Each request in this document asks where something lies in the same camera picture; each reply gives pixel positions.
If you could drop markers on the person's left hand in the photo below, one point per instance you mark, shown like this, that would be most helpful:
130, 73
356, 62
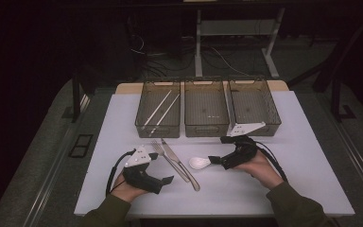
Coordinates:
124, 190

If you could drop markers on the white chopstick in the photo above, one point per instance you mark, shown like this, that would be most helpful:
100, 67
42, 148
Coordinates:
165, 114
157, 108

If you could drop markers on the silver metal fork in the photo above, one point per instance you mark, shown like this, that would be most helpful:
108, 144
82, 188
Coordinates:
167, 157

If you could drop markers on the white ceramic spoon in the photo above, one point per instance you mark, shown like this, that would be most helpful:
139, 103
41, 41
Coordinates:
199, 163

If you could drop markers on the black metal stand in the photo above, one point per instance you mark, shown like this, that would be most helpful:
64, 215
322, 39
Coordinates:
76, 97
336, 101

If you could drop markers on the white metal stand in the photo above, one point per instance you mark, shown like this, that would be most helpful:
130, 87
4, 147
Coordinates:
233, 27

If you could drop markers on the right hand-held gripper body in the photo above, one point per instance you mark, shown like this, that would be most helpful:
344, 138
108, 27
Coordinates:
242, 154

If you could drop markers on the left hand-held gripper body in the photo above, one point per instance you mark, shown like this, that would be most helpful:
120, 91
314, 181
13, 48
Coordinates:
138, 157

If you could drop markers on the person's right hand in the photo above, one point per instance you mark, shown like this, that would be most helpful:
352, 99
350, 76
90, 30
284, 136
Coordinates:
263, 171

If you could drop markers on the silver metal knife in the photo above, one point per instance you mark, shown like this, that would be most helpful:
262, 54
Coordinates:
178, 162

